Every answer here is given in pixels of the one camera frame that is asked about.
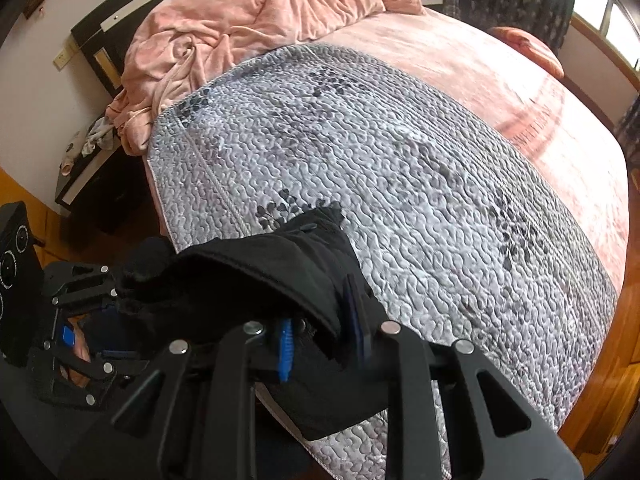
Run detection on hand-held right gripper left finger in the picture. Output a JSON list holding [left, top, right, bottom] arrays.
[[112, 319, 301, 480]]

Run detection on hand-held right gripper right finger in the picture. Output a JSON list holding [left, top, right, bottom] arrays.
[[344, 272, 586, 480]]

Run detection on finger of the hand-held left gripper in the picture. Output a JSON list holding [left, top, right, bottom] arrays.
[[42, 261, 133, 313], [30, 341, 151, 408]]

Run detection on black quilted pants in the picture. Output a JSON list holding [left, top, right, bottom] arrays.
[[117, 202, 396, 441]]

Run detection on dark nightstand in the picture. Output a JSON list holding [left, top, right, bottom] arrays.
[[54, 130, 151, 236]]

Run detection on grey quilted bed mat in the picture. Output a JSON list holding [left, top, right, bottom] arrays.
[[145, 42, 618, 480]]

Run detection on white crumpled cloth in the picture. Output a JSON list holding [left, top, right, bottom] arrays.
[[82, 116, 121, 157]]

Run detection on dark wooden headboard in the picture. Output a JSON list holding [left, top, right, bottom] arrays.
[[70, 0, 251, 96]]

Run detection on pink bed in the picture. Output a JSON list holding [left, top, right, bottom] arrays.
[[295, 7, 631, 301]]

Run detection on pink pillow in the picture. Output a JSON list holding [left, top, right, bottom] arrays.
[[490, 26, 565, 78]]

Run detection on pink fleece blanket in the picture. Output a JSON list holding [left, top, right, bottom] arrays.
[[106, 0, 426, 156]]

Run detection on bright window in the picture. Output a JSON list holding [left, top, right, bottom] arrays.
[[572, 0, 640, 71]]

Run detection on beige wall socket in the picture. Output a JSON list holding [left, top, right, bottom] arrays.
[[52, 42, 81, 71]]

